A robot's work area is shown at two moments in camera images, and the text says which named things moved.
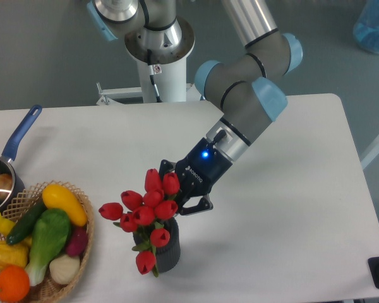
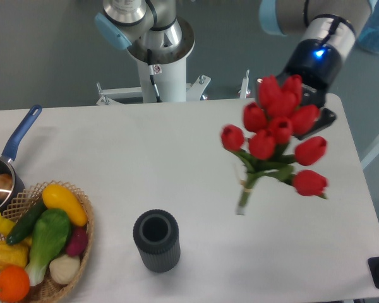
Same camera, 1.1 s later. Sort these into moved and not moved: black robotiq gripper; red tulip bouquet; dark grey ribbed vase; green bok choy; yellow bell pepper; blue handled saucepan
Moved: black robotiq gripper; red tulip bouquet
Not moved: green bok choy; yellow bell pepper; blue handled saucepan; dark grey ribbed vase
